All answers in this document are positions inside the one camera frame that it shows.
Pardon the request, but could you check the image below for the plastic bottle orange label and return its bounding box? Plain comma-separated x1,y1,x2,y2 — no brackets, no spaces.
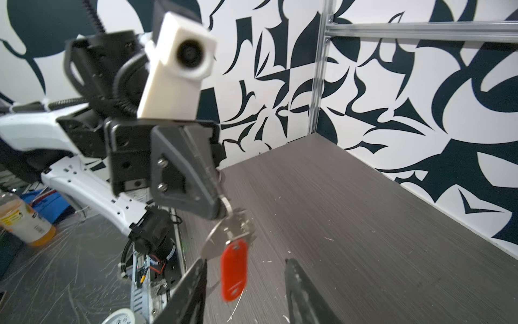
1,192,56,247

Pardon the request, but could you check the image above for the red key tag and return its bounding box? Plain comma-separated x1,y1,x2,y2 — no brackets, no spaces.
220,239,248,302

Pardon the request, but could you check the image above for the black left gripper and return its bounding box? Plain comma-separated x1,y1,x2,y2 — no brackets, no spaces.
104,118,224,220

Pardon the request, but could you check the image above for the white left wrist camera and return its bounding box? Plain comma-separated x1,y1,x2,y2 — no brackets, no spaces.
137,12,217,120

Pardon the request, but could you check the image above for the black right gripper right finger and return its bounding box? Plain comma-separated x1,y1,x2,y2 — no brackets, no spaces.
285,259,341,324

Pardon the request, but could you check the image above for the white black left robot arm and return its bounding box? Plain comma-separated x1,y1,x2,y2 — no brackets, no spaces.
1,28,231,254

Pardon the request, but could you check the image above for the white slotted cable duct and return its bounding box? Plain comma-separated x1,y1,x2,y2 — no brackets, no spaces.
130,252,152,323

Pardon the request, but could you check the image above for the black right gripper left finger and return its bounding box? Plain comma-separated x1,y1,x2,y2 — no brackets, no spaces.
154,259,207,324

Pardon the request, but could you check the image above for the round white analog clock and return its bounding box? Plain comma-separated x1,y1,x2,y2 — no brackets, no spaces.
102,308,136,324

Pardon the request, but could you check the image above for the silver keyring chain with keys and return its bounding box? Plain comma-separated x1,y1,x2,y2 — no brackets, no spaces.
200,194,258,261

